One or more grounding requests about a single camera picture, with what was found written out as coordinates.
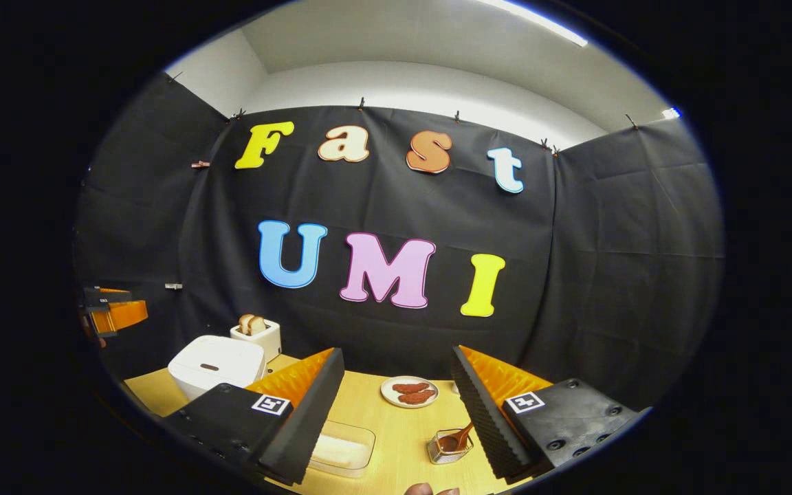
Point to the small bright light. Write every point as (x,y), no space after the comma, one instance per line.
(672,113)

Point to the black backdrop cloth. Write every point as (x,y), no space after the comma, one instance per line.
(609,275)

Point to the clear plastic rice container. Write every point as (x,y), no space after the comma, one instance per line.
(341,450)

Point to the brown wooden spoon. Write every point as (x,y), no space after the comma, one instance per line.
(463,433)

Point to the white rice cooker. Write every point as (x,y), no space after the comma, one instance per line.
(217,364)

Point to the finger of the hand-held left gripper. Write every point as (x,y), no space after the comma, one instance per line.
(107,297)
(124,315)

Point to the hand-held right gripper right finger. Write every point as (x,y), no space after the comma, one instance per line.
(482,419)

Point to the red sausage piece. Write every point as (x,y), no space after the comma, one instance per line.
(416,397)
(410,388)

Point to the white toaster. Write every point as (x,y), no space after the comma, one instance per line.
(269,340)

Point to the toasted bread slice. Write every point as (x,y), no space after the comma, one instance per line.
(258,326)
(245,323)

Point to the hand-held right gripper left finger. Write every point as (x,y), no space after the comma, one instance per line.
(306,426)

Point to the white round plate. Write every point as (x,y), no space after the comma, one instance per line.
(388,395)

